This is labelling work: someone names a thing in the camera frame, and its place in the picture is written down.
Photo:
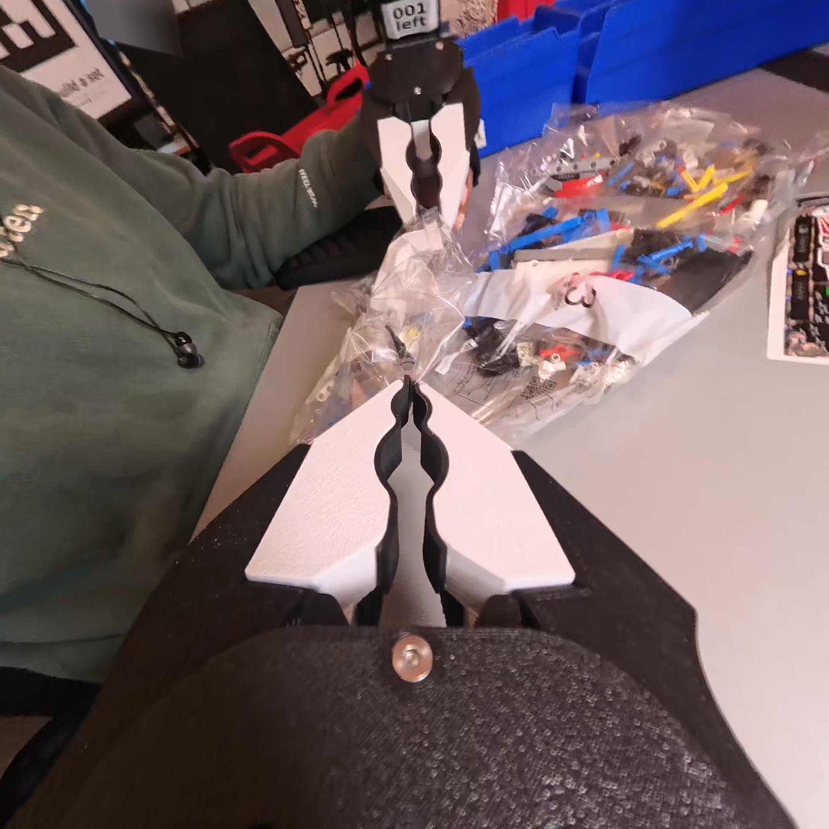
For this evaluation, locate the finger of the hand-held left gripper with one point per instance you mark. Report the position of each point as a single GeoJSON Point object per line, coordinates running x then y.
{"type": "Point", "coordinates": [392, 155]}
{"type": "Point", "coordinates": [458, 155]}

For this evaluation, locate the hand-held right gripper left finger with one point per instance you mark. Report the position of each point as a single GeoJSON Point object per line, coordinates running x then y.
{"type": "Point", "coordinates": [324, 518]}

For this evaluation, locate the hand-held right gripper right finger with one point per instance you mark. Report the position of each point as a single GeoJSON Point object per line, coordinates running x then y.
{"type": "Point", "coordinates": [498, 518]}

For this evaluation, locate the small clear plastic bag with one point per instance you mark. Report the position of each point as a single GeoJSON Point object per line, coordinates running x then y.
{"type": "Point", "coordinates": [388, 304]}

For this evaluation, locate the person's left forearm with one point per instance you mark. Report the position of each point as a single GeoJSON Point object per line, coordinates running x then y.
{"type": "Point", "coordinates": [278, 207]}

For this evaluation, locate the lego parts bag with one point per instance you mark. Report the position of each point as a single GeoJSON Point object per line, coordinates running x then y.
{"type": "Point", "coordinates": [615, 311]}

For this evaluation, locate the black chair armrest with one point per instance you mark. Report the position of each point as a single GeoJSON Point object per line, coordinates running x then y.
{"type": "Point", "coordinates": [337, 252]}

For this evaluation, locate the black framed marker sign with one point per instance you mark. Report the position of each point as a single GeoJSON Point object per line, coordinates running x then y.
{"type": "Point", "coordinates": [58, 58]}

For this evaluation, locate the holographic sticker sheet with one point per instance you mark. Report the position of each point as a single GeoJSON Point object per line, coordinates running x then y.
{"type": "Point", "coordinates": [803, 285]}

